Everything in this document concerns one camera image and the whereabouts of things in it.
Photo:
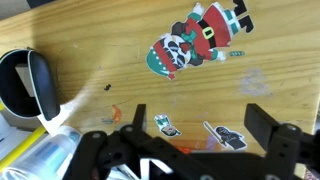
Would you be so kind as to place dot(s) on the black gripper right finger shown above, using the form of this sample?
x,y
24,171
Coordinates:
x,y
261,123

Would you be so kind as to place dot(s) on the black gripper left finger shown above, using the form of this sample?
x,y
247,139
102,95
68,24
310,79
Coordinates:
x,y
139,116

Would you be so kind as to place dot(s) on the small orange sticker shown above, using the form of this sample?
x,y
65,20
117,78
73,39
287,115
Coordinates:
x,y
116,114

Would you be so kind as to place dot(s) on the small elf sticker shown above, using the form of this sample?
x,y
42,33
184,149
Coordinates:
x,y
166,126

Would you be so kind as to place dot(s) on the black ninja sticker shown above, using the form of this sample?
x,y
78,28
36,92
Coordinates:
x,y
231,137

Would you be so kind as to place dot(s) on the small green sticker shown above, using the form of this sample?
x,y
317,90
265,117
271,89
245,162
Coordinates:
x,y
236,53

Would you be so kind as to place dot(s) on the wooden table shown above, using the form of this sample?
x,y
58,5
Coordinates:
x,y
100,43

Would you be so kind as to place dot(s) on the black open glasses case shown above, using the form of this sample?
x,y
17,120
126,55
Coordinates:
x,y
43,86

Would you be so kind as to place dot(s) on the large Santa character sticker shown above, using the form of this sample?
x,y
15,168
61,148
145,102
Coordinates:
x,y
203,36

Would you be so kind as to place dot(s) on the clear plastic tumbler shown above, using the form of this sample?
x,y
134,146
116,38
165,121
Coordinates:
x,y
43,156

